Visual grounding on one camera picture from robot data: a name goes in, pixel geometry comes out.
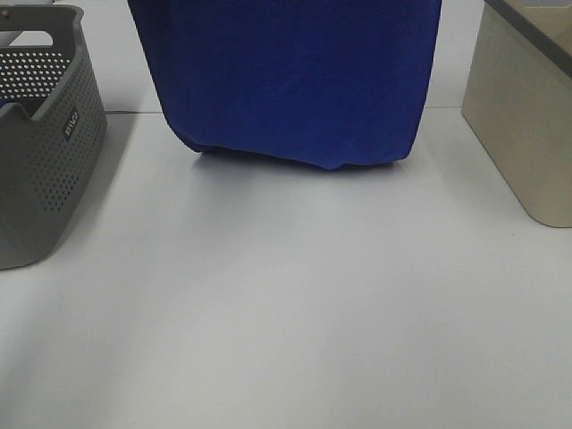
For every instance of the blue microfibre towel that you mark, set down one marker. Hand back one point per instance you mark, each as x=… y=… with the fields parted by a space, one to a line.
x=327 y=83

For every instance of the grey perforated plastic basket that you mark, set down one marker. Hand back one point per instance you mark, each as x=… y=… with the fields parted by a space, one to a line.
x=53 y=126

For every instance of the beige plastic bin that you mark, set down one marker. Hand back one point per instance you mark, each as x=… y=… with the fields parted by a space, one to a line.
x=518 y=102

